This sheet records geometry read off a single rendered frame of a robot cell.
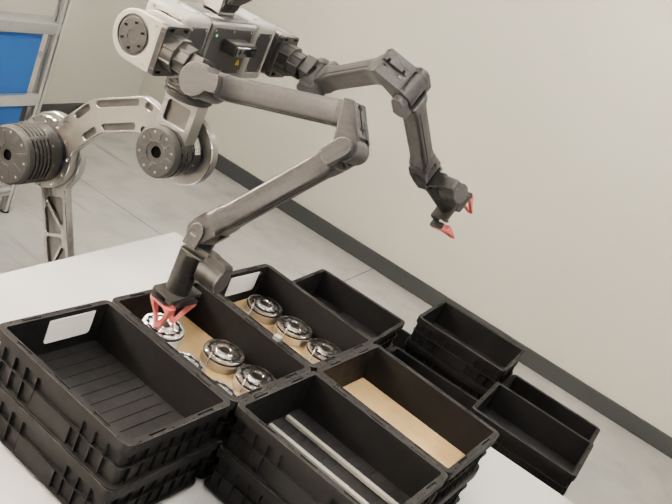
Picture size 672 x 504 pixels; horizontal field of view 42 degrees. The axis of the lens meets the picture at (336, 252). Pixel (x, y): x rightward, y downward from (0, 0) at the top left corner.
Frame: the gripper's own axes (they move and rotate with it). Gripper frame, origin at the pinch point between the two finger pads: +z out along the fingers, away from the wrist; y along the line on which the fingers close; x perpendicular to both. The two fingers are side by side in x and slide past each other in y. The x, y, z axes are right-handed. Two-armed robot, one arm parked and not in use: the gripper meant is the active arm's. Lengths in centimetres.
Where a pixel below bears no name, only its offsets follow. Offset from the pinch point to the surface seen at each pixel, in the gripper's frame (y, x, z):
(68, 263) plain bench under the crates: 21, 53, 22
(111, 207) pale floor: 175, 179, 96
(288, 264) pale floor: 243, 105, 96
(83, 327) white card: -16.7, 8.0, 3.1
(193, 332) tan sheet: 15.2, 1.4, 8.2
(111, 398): -21.9, -9.7, 7.7
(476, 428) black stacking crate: 49, -65, 0
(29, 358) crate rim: -39.7, -1.5, -2.2
